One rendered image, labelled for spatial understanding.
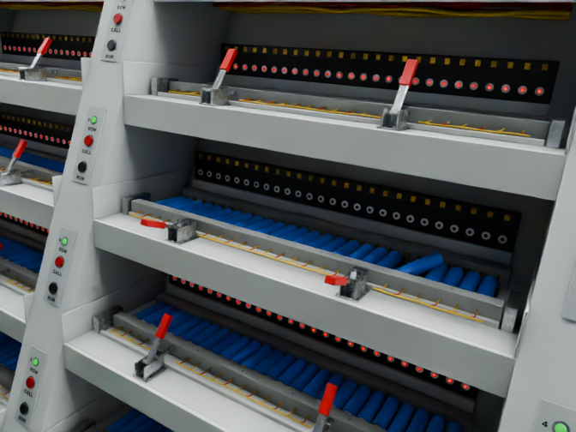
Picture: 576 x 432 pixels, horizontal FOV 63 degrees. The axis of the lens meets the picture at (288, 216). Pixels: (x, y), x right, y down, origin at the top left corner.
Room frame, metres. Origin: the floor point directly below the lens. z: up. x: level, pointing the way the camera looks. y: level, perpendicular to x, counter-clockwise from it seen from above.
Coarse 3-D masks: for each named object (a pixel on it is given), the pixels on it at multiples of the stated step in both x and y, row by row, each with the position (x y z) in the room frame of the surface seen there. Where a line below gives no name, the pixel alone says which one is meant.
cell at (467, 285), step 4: (468, 272) 0.59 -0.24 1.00; (472, 272) 0.59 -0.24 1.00; (476, 272) 0.59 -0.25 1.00; (468, 276) 0.58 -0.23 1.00; (472, 276) 0.58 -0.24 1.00; (476, 276) 0.58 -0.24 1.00; (464, 280) 0.56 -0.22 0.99; (468, 280) 0.56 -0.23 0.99; (472, 280) 0.56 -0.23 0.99; (476, 280) 0.57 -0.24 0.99; (460, 284) 0.56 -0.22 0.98; (464, 284) 0.55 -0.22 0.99; (468, 284) 0.55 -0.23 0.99; (472, 284) 0.56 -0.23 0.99; (476, 284) 0.56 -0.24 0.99; (464, 288) 0.54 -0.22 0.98; (468, 288) 0.54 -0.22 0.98; (472, 288) 0.55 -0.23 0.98; (476, 288) 0.56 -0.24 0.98
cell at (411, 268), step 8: (424, 256) 0.59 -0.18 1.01; (432, 256) 0.59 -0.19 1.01; (440, 256) 0.59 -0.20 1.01; (408, 264) 0.59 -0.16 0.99; (416, 264) 0.58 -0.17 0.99; (424, 264) 0.58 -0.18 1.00; (432, 264) 0.58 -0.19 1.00; (440, 264) 0.59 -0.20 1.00; (408, 272) 0.58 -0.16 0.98; (416, 272) 0.58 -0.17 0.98; (424, 272) 0.59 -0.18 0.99
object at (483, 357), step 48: (96, 192) 0.72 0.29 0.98; (144, 192) 0.79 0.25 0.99; (240, 192) 0.81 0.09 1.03; (96, 240) 0.73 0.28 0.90; (144, 240) 0.67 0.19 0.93; (192, 240) 0.67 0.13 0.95; (432, 240) 0.65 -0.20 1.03; (240, 288) 0.60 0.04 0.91; (288, 288) 0.56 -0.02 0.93; (336, 288) 0.56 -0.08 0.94; (384, 336) 0.51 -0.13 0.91; (432, 336) 0.48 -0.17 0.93; (480, 336) 0.48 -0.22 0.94; (480, 384) 0.47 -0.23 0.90
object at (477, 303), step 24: (144, 216) 0.73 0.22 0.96; (168, 216) 0.72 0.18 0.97; (192, 216) 0.70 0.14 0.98; (216, 240) 0.66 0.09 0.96; (240, 240) 0.66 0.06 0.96; (264, 240) 0.63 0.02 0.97; (288, 240) 0.63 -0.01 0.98; (312, 264) 0.60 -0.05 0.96; (336, 264) 0.59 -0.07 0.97; (360, 264) 0.57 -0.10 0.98; (408, 288) 0.54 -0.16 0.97; (432, 288) 0.53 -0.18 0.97; (456, 288) 0.53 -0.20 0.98; (480, 312) 0.51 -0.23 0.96
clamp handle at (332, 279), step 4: (352, 272) 0.53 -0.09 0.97; (356, 272) 0.53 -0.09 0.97; (328, 276) 0.48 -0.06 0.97; (332, 276) 0.48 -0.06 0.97; (336, 276) 0.49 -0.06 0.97; (340, 276) 0.51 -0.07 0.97; (352, 276) 0.54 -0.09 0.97; (356, 276) 0.53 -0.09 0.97; (328, 280) 0.48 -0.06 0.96; (332, 280) 0.48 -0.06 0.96; (336, 280) 0.48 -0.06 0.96; (340, 280) 0.49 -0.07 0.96; (344, 280) 0.50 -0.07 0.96; (348, 280) 0.51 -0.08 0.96; (352, 280) 0.52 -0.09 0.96; (356, 280) 0.53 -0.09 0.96; (332, 284) 0.48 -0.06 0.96; (336, 284) 0.48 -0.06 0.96; (340, 284) 0.49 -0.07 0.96; (344, 284) 0.50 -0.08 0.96
